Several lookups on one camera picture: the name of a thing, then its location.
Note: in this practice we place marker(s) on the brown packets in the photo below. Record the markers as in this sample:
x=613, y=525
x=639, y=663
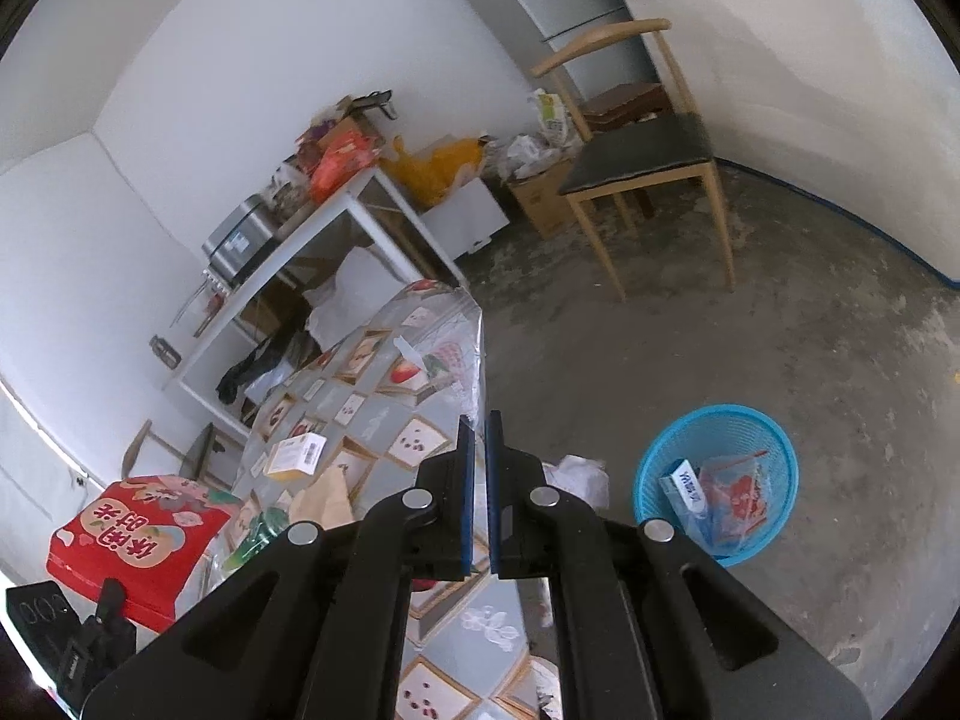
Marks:
x=326, y=124

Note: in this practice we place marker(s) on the clear plastic container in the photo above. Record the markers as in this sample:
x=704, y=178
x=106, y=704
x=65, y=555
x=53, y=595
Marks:
x=289, y=191

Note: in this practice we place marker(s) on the small dark jar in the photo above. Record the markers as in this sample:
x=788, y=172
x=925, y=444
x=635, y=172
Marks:
x=163, y=352

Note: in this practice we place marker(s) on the fruit print tablecloth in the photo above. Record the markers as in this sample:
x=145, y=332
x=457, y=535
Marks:
x=390, y=420

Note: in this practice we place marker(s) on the white blue small box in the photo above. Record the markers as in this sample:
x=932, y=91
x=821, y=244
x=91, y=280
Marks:
x=686, y=487

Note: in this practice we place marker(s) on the orange plastic bag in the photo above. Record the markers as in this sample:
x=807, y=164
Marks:
x=341, y=161

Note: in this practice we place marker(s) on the yellow plastic bag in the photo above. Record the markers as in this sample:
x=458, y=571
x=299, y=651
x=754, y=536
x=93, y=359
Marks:
x=435, y=165

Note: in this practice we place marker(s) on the clear glass bowl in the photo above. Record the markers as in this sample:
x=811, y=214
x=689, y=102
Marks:
x=199, y=307

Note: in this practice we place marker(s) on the brown cardboard box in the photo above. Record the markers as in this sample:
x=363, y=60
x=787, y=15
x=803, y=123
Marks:
x=544, y=202

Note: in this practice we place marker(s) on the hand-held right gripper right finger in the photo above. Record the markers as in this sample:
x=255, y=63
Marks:
x=491, y=510

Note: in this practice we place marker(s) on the dark brown wooden stool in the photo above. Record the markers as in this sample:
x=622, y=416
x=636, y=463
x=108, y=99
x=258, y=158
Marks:
x=626, y=101

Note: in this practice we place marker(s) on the white mattress blue edge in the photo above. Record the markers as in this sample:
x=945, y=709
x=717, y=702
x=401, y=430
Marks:
x=825, y=90

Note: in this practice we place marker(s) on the white green packet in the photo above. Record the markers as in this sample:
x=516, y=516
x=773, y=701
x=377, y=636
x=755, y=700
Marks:
x=551, y=112

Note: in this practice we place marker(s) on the black cloth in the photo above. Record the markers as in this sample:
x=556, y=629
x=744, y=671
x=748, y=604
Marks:
x=255, y=371

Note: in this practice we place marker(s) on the clear bag red print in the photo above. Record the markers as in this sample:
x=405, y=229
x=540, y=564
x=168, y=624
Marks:
x=739, y=495

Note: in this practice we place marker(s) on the white plastic bags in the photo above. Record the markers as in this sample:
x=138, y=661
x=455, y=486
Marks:
x=525, y=150

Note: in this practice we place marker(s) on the white paper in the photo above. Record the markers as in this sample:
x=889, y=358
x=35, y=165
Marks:
x=581, y=476

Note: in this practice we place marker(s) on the black pan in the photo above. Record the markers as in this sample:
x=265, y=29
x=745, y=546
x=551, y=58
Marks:
x=371, y=101

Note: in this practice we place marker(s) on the silver rice cooker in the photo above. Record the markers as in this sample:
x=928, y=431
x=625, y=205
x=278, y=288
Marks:
x=240, y=236

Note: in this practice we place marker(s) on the yellow white small box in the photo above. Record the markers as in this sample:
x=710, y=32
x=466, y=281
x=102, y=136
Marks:
x=292, y=457

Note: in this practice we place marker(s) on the brown paper bag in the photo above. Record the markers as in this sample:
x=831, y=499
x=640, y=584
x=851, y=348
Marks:
x=326, y=499

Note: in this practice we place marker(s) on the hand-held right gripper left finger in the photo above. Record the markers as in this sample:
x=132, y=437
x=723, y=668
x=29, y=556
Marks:
x=466, y=510

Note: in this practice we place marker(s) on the white desk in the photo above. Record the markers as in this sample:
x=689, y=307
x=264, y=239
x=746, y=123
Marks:
x=322, y=217

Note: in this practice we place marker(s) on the blue plastic basket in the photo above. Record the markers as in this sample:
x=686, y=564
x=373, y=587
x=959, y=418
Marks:
x=750, y=427

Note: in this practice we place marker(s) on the wooden chair dark seat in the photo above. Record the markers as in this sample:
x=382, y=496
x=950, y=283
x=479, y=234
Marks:
x=202, y=450
x=645, y=150

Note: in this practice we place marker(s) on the white bag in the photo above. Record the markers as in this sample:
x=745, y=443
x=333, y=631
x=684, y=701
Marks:
x=360, y=285

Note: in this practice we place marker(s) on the red snack bag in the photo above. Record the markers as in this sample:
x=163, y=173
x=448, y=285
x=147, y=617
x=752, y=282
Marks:
x=127, y=540

